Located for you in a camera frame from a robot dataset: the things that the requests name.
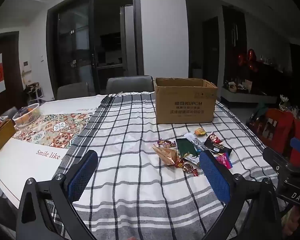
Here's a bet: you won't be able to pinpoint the white printed tablecloth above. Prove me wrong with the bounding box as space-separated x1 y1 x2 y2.
0 96 108 210

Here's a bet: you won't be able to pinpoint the black flat packet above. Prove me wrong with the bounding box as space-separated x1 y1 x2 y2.
202 142 232 157

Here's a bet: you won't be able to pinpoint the dark green packet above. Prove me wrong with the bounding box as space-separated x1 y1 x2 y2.
176 138 199 157

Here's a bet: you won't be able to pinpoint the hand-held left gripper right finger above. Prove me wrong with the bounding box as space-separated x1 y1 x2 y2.
199 150 283 240

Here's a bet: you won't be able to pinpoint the dark glass sliding door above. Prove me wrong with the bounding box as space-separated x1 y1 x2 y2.
46 0 144 100

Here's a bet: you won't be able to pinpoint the white wicker fruit basket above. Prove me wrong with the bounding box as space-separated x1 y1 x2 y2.
12 103 40 127

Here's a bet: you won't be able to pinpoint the purple wrapped candy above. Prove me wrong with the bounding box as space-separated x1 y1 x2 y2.
157 138 177 148

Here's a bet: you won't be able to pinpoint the wooden tissue box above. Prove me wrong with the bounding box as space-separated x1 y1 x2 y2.
0 114 17 155

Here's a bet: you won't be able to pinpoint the grey plaid tablecloth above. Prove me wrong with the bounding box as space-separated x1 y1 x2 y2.
44 91 285 240

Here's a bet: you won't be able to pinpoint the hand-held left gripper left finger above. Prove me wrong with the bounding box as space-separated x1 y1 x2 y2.
15 150 98 240

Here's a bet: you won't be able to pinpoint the white green packet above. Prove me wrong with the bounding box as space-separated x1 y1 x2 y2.
181 154 200 165

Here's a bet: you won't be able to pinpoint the tall dark cabinet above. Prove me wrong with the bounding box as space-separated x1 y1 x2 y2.
222 5 248 85

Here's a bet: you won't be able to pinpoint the white silver stick packet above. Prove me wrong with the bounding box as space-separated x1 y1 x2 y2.
184 133 208 153

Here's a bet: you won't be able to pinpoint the brown cardboard box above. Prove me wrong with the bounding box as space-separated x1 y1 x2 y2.
154 77 218 125

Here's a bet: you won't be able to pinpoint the white low bench cabinet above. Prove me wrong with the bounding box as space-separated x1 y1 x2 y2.
220 86 278 104

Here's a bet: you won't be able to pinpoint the grey dining chair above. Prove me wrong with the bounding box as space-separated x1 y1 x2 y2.
57 82 89 100
106 76 154 95

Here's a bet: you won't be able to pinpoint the dark interior door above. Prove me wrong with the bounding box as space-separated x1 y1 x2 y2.
202 16 219 80

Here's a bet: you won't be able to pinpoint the red face print packet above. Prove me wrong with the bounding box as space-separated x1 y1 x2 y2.
204 132 223 145

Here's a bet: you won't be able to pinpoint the red foil balloons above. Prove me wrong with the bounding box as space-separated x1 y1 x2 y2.
237 49 259 72

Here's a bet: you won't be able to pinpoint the gold triangular snack packet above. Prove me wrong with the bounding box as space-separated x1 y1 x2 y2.
152 144 180 167

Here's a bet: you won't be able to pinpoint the floral patterned table runner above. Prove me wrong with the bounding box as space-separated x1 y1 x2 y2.
14 112 95 149

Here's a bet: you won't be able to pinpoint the small storage rack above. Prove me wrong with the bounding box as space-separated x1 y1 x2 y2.
25 81 44 104

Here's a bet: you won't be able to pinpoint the white table ornament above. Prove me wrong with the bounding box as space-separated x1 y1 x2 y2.
279 94 291 111

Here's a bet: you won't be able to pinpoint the red bag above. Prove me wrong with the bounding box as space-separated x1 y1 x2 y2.
249 109 300 164

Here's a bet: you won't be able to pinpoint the dark sideboard cabinet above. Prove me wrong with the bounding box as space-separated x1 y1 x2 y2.
240 60 293 95

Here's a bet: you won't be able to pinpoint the silver refrigerator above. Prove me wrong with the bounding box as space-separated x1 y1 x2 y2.
120 5 138 77

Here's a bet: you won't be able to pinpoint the pink snack packet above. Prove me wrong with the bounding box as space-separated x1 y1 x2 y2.
215 152 233 169

